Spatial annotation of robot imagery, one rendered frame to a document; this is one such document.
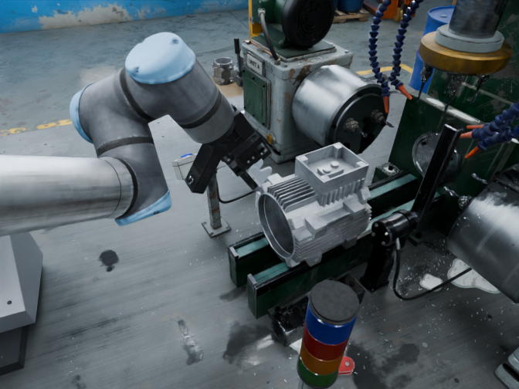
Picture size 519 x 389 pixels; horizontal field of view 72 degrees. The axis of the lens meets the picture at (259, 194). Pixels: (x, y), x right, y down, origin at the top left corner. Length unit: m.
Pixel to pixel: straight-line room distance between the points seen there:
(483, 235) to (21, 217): 0.76
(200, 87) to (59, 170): 0.23
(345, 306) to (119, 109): 0.42
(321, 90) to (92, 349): 0.90
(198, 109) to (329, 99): 0.57
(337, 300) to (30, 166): 0.37
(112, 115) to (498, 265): 0.74
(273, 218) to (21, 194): 0.59
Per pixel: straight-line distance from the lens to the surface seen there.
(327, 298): 0.45
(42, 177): 0.44
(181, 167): 0.89
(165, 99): 0.56
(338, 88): 1.08
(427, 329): 0.98
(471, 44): 0.87
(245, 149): 0.66
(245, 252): 0.87
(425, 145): 1.11
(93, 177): 0.49
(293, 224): 0.71
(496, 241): 0.82
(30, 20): 6.42
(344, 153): 0.83
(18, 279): 0.97
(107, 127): 0.59
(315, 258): 0.79
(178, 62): 0.53
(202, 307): 0.94
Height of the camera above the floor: 1.59
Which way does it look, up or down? 41 degrees down
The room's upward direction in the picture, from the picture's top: straight up
